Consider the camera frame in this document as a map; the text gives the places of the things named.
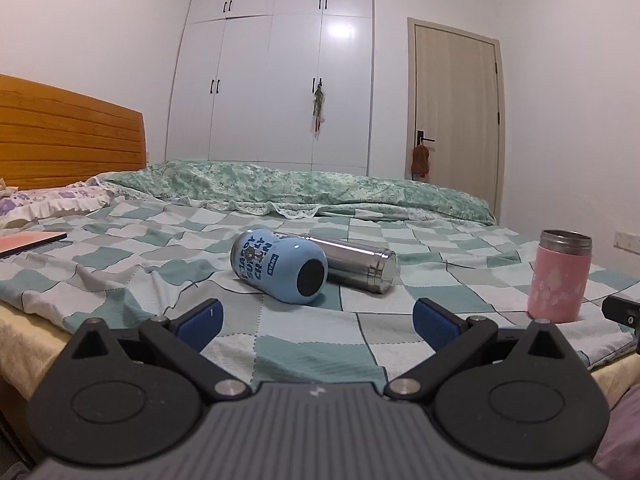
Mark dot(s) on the light blue printed cup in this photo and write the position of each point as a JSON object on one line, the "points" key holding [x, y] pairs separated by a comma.
{"points": [[275, 265]]}

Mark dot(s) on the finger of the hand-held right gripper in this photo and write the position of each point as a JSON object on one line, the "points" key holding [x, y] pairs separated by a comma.
{"points": [[622, 312]]}

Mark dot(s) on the pink cup with steel rim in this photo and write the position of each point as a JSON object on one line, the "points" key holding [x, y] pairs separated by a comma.
{"points": [[557, 282]]}

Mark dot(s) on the wooden headboard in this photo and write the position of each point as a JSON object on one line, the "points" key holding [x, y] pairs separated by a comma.
{"points": [[65, 135]]}

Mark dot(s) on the white wall socket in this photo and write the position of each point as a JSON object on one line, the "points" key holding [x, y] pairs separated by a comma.
{"points": [[625, 240]]}

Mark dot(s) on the checkered green bedsheet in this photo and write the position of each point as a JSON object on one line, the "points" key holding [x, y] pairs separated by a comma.
{"points": [[150, 255]]}

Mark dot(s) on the stainless steel cup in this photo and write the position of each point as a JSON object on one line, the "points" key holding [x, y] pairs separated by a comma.
{"points": [[357, 262]]}

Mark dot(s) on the beige wooden door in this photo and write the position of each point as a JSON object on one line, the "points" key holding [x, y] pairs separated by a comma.
{"points": [[455, 120]]}

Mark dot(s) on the person's pink clothing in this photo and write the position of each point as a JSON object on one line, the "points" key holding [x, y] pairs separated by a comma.
{"points": [[622, 435]]}

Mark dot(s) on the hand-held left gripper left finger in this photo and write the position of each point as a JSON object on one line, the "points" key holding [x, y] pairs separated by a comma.
{"points": [[200, 327]]}

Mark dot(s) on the white wardrobe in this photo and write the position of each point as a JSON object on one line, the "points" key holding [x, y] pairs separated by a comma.
{"points": [[280, 85]]}

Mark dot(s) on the yellow mattress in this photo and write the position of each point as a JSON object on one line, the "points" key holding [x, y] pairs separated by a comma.
{"points": [[22, 345]]}

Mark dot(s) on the pink flat book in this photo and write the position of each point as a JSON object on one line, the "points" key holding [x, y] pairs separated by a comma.
{"points": [[25, 242]]}

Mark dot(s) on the green floral quilt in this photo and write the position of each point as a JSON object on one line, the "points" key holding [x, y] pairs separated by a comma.
{"points": [[300, 185]]}

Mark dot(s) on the brown hanging pouch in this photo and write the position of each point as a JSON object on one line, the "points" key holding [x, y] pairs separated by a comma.
{"points": [[421, 159]]}

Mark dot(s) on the green hanging ornament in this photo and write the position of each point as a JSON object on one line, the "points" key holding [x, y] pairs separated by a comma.
{"points": [[318, 105]]}

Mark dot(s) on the purple floral pillow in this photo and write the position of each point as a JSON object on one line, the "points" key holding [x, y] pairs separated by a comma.
{"points": [[45, 202]]}

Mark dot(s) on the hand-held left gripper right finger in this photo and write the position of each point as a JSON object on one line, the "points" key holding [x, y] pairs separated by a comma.
{"points": [[436, 327]]}

